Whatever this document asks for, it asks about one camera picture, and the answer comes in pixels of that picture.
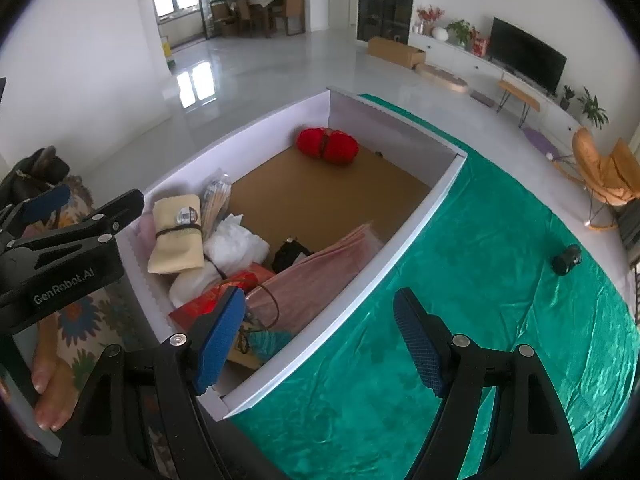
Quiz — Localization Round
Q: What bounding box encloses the black flat television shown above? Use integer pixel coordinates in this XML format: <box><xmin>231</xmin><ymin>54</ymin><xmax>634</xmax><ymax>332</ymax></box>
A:
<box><xmin>487</xmin><ymin>16</ymin><xmax>568</xmax><ymax>96</ymax></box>

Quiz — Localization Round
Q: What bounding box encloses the large green potted plant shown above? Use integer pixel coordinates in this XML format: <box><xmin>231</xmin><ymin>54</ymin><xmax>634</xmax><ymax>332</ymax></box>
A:
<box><xmin>577</xmin><ymin>87</ymin><xmax>610</xmax><ymax>128</ymax></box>

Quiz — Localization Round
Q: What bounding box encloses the black bag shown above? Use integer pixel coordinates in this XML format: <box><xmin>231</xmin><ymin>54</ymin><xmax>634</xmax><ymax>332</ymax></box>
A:
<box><xmin>0</xmin><ymin>146</ymin><xmax>70</xmax><ymax>211</ymax></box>

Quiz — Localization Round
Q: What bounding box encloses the bushy green potted plant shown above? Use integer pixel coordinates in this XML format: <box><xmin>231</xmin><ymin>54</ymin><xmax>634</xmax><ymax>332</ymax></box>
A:
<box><xmin>446</xmin><ymin>19</ymin><xmax>476</xmax><ymax>48</ymax></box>

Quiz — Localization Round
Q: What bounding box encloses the red yarn bundle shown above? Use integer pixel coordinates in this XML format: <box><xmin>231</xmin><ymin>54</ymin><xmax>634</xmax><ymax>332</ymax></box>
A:
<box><xmin>295</xmin><ymin>127</ymin><xmax>360</xmax><ymax>167</ymax></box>

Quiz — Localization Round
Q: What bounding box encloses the black lace bundle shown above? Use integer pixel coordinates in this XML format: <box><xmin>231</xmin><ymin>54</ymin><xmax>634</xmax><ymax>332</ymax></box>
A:
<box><xmin>271</xmin><ymin>236</ymin><xmax>315</xmax><ymax>275</ymax></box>

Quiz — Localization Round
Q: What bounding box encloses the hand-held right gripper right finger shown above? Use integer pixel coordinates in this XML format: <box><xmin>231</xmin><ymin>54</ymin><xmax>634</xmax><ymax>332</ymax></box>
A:
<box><xmin>392</xmin><ymin>287</ymin><xmax>583</xmax><ymax>480</ymax></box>

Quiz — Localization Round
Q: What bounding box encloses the wooden bench with black legs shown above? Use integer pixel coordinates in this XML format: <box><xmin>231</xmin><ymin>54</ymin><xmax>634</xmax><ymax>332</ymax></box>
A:
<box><xmin>497</xmin><ymin>79</ymin><xmax>542</xmax><ymax>128</ymax></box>

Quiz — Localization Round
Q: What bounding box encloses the black glass display cabinet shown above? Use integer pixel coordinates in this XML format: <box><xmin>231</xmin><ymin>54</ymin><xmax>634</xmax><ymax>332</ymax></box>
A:
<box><xmin>356</xmin><ymin>0</ymin><xmax>418</xmax><ymax>43</ymax></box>

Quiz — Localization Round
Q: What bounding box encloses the person's left hand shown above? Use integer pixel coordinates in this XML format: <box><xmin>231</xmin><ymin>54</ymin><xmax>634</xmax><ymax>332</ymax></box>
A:
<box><xmin>32</xmin><ymin>320</ymin><xmax>78</xmax><ymax>431</ymax></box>

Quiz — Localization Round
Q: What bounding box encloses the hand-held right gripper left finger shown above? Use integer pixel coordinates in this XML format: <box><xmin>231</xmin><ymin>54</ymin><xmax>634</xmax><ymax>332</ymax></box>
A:
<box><xmin>60</xmin><ymin>287</ymin><xmax>247</xmax><ymax>480</ymax></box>

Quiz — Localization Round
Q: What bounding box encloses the green satin table cloth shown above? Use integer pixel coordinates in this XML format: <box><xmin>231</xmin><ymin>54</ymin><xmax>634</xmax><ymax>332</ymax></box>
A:
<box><xmin>227</xmin><ymin>92</ymin><xmax>632</xmax><ymax>480</ymax></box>

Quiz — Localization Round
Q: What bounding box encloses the large white cardboard box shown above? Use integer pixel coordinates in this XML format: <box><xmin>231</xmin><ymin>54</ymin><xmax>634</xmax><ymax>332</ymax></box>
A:
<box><xmin>117</xmin><ymin>87</ymin><xmax>468</xmax><ymax>420</ymax></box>

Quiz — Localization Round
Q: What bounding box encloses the round beige cat scratcher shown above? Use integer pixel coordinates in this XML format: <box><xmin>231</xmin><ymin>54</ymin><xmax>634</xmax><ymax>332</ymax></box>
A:
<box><xmin>416</xmin><ymin>62</ymin><xmax>471</xmax><ymax>95</ymax></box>

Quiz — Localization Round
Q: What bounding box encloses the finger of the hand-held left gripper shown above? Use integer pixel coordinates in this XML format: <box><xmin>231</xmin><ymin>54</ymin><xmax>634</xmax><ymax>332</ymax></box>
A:
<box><xmin>0</xmin><ymin>183</ymin><xmax>72</xmax><ymax>241</ymax></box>
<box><xmin>0</xmin><ymin>188</ymin><xmax>146</xmax><ymax>261</ymax></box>

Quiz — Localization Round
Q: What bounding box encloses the dining table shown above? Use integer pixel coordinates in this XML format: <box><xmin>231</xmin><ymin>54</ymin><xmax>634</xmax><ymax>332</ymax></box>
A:
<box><xmin>247</xmin><ymin>0</ymin><xmax>286</xmax><ymax>36</ymax></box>

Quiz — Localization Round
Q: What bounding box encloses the clear packet of wooden sticks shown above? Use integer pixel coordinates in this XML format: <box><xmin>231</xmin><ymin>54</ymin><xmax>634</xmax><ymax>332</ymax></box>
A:
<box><xmin>200</xmin><ymin>172</ymin><xmax>233</xmax><ymax>233</ymax></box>

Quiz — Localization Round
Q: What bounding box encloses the red flower bouquet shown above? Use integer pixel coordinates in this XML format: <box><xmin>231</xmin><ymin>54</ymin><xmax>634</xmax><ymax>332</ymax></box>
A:
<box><xmin>416</xmin><ymin>5</ymin><xmax>446</xmax><ymax>36</ymax></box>

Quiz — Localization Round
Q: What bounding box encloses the floral patterned rug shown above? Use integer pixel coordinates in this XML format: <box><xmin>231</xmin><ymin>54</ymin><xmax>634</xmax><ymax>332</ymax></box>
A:
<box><xmin>22</xmin><ymin>175</ymin><xmax>151</xmax><ymax>396</ymax></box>

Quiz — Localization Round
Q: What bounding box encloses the orange lounge chair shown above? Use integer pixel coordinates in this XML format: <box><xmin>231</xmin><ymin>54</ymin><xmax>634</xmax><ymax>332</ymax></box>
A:
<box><xmin>570</xmin><ymin>127</ymin><xmax>640</xmax><ymax>231</ymax></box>

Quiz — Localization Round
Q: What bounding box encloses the small black object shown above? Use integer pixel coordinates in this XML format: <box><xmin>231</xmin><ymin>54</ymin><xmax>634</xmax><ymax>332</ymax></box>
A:
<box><xmin>551</xmin><ymin>244</ymin><xmax>582</xmax><ymax>276</ymax></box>

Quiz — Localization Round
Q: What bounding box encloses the white mesh bundle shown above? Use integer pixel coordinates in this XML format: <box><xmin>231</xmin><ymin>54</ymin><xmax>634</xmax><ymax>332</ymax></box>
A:
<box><xmin>169</xmin><ymin>214</ymin><xmax>271</xmax><ymax>308</ymax></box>

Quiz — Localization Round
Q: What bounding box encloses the pink fabric packet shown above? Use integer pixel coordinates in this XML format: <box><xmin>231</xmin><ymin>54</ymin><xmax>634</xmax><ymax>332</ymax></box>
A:
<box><xmin>247</xmin><ymin>222</ymin><xmax>386</xmax><ymax>333</ymax></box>

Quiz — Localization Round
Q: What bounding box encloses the purple round rug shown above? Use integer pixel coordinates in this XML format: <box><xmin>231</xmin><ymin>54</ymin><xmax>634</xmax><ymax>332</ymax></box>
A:
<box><xmin>522</xmin><ymin>126</ymin><xmax>560</xmax><ymax>158</ymax></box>

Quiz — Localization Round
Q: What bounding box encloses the brown cardboard carton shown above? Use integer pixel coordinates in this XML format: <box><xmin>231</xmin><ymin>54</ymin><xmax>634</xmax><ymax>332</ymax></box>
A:
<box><xmin>367</xmin><ymin>36</ymin><xmax>427</xmax><ymax>70</ymax></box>

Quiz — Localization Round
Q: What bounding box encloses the red cloth item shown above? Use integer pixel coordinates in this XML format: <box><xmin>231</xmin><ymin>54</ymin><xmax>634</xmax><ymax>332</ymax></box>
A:
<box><xmin>169</xmin><ymin>270</ymin><xmax>276</xmax><ymax>331</ymax></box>

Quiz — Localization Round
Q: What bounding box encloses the beige cloth bundle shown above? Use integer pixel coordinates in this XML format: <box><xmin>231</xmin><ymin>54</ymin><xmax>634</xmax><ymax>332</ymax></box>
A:
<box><xmin>147</xmin><ymin>192</ymin><xmax>206</xmax><ymax>276</ymax></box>

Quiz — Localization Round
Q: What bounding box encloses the white television cabinet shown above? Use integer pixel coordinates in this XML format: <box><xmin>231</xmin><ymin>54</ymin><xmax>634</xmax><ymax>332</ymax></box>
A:
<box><xmin>409</xmin><ymin>30</ymin><xmax>586</xmax><ymax>136</ymax></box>

